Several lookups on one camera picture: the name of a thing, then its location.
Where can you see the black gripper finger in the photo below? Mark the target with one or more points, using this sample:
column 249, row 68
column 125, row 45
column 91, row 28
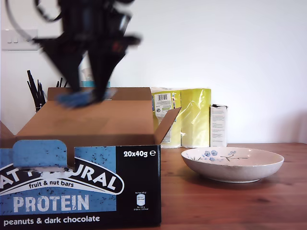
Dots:
column 105, row 64
column 67, row 64

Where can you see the blue protein snack bar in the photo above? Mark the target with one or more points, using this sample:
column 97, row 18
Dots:
column 79, row 99

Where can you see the turquoise patterned tissue box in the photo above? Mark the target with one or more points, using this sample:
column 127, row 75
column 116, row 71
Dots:
column 87, row 83

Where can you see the snack bar carton box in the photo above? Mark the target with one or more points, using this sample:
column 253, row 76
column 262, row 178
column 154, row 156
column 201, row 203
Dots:
column 96, row 124

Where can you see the white printed small carton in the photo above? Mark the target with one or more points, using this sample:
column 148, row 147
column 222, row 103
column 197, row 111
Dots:
column 218, row 127

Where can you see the white floral plate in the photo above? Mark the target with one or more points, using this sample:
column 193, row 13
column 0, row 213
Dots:
column 230, row 172

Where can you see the yellow paper towel pack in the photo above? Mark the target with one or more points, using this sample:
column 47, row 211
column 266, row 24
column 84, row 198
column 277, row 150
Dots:
column 194, row 119

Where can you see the white wall switch plate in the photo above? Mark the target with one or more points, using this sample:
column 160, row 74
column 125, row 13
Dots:
column 16, row 46

